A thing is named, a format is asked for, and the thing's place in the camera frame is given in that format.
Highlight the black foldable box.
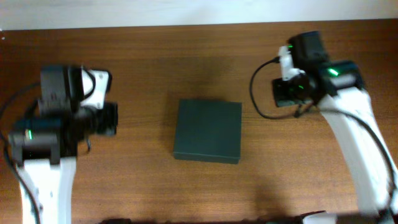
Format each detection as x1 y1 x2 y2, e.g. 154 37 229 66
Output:
173 99 243 164

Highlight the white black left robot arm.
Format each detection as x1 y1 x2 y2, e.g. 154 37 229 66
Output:
7 65 118 223

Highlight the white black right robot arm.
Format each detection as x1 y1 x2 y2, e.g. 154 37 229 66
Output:
272 31 397 223

